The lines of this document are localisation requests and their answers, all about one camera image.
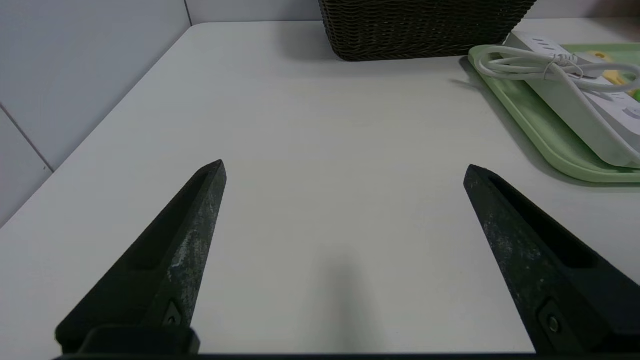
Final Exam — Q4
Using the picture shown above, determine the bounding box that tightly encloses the yellow spoon with green handle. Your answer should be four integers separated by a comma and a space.
586, 50, 640, 97

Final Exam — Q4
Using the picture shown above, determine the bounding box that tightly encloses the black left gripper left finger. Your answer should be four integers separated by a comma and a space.
55, 160, 227, 356

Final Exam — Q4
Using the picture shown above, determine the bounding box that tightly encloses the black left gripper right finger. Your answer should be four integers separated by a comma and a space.
463, 164, 640, 356

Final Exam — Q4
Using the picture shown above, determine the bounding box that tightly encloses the white power strip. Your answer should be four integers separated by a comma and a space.
502, 31, 640, 169

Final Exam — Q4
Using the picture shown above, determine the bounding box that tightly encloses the dark brown wicker basket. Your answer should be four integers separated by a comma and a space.
318, 0, 538, 62

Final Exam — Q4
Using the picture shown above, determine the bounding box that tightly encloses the white power strip cord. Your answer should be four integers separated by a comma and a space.
478, 46, 640, 93

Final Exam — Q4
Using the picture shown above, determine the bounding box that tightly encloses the light green plastic tray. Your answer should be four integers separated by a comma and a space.
468, 43, 640, 184

